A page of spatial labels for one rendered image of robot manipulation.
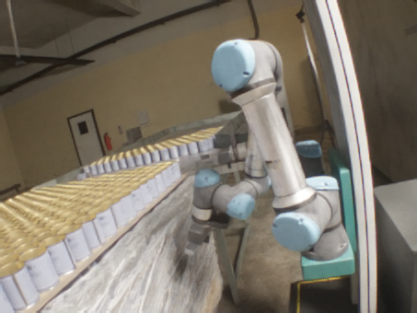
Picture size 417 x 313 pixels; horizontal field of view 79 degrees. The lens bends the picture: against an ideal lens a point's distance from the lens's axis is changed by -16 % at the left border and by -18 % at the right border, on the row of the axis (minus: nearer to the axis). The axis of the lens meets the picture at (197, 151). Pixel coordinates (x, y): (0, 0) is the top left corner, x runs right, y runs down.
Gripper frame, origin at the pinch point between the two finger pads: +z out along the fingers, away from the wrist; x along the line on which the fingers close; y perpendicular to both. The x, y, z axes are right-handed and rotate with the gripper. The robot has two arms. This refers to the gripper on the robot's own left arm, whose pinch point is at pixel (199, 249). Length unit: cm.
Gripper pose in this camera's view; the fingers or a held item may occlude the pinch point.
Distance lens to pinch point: 107.7
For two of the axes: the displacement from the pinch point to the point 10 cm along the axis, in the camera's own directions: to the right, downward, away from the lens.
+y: -9.2, -2.2, 3.1
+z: -0.7, 9.0, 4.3
